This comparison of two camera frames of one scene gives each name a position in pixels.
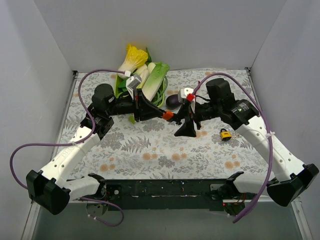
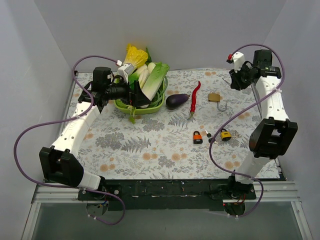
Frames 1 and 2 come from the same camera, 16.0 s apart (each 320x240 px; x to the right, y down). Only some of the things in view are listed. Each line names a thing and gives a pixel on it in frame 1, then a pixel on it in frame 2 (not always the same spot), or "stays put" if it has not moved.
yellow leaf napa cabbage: [134, 58] stays put
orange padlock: [168, 115] → [197, 139]
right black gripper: [189, 116] → [236, 79]
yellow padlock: [225, 135] stays put
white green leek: [144, 73] stays put
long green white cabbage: [155, 81] stays put
